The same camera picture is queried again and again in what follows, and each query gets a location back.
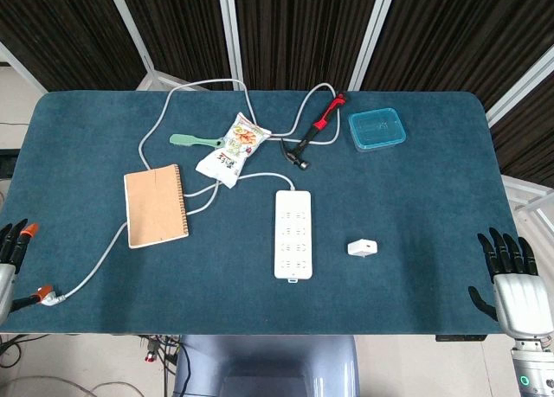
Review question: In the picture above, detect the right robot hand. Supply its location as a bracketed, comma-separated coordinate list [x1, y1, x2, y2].
[467, 227, 554, 341]

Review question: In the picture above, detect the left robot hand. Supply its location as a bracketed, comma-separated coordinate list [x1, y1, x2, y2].
[0, 218, 56, 324]

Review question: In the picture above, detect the white charger adapter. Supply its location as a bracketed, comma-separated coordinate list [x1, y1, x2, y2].
[347, 239, 378, 259]

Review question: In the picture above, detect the white power strip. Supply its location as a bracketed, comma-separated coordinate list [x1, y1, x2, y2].
[274, 189, 312, 283]

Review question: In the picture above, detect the grey power strip cable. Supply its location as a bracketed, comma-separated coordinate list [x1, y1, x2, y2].
[41, 78, 341, 307]

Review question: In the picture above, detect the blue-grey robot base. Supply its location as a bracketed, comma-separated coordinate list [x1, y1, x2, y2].
[172, 334, 360, 397]

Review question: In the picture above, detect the black desk control panel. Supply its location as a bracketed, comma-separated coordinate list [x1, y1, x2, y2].
[435, 334, 486, 343]

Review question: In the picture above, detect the black box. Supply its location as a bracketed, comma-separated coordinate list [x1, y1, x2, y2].
[0, 148, 21, 176]

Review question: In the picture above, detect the dark slatted partition panel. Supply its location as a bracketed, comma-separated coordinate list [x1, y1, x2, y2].
[233, 0, 382, 91]
[361, 0, 554, 112]
[117, 0, 233, 91]
[488, 80, 554, 189]
[0, 0, 146, 92]

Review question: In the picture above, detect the brown spiral notebook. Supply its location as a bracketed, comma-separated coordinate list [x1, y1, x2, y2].
[123, 163, 190, 250]

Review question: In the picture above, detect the teal table cloth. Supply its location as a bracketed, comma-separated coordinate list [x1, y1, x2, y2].
[0, 89, 539, 336]

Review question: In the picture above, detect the blue plastic container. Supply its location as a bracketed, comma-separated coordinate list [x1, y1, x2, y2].
[348, 107, 408, 152]

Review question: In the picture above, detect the green brush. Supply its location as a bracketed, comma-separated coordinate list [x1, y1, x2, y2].
[169, 133, 224, 149]

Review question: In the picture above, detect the white snack bag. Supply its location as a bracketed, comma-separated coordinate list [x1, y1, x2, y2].
[195, 112, 273, 189]

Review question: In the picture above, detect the red black claw hammer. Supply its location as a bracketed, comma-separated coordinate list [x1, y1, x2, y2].
[280, 92, 348, 171]

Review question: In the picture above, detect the black floor cable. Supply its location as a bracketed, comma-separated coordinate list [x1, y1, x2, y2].
[0, 334, 49, 368]

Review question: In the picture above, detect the white metal frame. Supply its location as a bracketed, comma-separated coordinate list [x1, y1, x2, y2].
[501, 174, 554, 242]

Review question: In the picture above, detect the white floor cable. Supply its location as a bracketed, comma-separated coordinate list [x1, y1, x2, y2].
[0, 374, 146, 397]

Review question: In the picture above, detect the cable bundle with red connector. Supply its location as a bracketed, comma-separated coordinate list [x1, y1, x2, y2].
[137, 334, 192, 397]

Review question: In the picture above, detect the white partition post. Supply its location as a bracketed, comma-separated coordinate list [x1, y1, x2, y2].
[485, 44, 554, 128]
[103, 0, 157, 91]
[217, 0, 244, 91]
[0, 41, 48, 94]
[348, 0, 399, 91]

